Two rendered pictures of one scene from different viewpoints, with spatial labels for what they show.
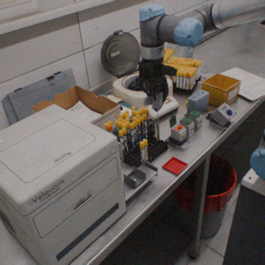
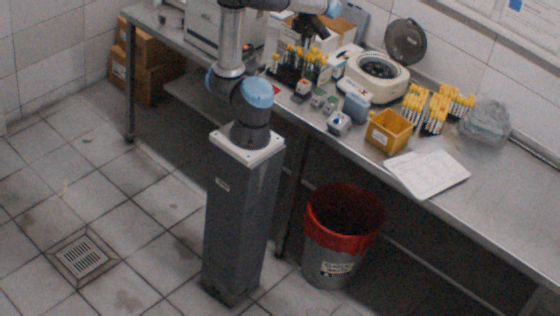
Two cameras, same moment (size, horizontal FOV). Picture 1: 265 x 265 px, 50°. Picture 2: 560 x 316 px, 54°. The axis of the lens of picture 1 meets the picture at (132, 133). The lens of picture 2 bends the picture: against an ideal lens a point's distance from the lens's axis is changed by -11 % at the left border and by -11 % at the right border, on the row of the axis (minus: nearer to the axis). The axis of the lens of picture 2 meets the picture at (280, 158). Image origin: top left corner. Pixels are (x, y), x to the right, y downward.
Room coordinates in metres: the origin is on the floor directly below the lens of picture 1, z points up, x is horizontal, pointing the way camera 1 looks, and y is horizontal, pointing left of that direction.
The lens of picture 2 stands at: (0.42, -2.23, 2.33)
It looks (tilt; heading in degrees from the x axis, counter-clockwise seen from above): 40 degrees down; 78
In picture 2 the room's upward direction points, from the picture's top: 11 degrees clockwise
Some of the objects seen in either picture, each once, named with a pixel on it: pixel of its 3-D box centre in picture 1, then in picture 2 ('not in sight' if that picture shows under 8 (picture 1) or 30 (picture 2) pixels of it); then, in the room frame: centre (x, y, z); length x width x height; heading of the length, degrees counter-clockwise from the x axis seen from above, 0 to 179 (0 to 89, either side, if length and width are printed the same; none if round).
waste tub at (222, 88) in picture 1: (220, 90); (389, 132); (1.21, -0.43, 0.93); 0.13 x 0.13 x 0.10; 41
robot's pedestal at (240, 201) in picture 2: (256, 251); (237, 223); (0.66, -0.49, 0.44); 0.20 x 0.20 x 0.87; 45
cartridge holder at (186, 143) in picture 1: (178, 140); (302, 93); (0.90, -0.18, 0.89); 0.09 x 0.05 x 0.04; 45
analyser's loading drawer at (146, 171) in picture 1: (130, 182); (243, 58); (0.66, 0.02, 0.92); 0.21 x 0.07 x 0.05; 135
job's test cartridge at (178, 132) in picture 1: (178, 134); (303, 88); (0.90, -0.18, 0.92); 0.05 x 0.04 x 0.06; 45
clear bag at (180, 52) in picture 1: (177, 47); (488, 114); (1.70, -0.32, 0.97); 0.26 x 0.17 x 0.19; 151
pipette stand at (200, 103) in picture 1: (197, 104); (355, 109); (1.09, -0.30, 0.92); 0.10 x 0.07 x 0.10; 130
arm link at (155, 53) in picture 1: (153, 50); not in sight; (0.88, -0.09, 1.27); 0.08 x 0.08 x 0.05
